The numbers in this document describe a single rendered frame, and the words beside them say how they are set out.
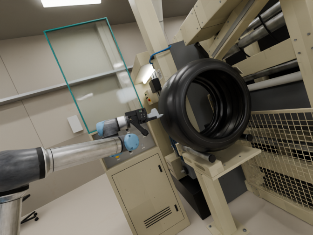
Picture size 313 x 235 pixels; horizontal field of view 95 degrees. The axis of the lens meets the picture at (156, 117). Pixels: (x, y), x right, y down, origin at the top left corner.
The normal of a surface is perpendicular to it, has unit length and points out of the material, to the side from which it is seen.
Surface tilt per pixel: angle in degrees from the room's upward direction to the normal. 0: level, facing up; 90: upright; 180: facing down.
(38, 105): 90
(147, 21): 90
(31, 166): 92
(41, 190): 90
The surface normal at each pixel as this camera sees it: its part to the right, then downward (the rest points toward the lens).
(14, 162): 0.33, -0.46
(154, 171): 0.25, -0.01
